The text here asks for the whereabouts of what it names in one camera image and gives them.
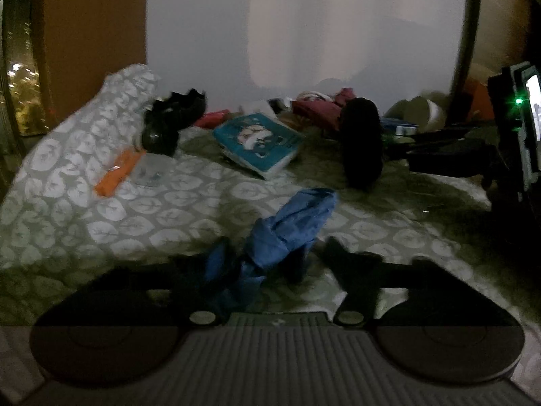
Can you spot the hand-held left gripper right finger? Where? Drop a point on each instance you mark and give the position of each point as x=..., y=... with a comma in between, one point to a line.
x=338, y=258

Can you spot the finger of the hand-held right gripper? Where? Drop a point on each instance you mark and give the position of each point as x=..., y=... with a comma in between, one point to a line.
x=456, y=160
x=456, y=135

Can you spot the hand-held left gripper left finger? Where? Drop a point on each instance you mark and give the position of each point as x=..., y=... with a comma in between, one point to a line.
x=213, y=262

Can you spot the blue cloth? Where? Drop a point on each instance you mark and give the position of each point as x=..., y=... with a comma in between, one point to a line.
x=291, y=224

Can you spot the brown tape roll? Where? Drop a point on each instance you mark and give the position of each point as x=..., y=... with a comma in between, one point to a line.
x=422, y=110

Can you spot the small blue box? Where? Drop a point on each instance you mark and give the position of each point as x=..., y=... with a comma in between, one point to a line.
x=399, y=128

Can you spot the black round object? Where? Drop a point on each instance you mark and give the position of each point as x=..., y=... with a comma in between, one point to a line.
x=361, y=148

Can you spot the clear plastic cup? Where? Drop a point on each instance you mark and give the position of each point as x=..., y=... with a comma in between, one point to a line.
x=150, y=172

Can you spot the teal illustrated book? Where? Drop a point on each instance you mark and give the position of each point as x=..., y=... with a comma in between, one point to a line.
x=258, y=143

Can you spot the orange plastic tool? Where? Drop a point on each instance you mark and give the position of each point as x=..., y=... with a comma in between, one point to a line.
x=118, y=174

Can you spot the dark glossy round object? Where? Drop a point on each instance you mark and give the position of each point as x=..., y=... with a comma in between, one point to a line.
x=159, y=137

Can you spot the dark red pouch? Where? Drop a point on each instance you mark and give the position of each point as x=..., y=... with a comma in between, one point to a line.
x=317, y=110

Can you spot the red small cloth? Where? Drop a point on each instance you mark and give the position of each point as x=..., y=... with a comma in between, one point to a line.
x=215, y=119

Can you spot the black lumpy object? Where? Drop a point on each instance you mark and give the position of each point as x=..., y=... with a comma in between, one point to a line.
x=181, y=103

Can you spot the brown wooden panel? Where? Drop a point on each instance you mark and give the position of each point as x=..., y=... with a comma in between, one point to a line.
x=93, y=21

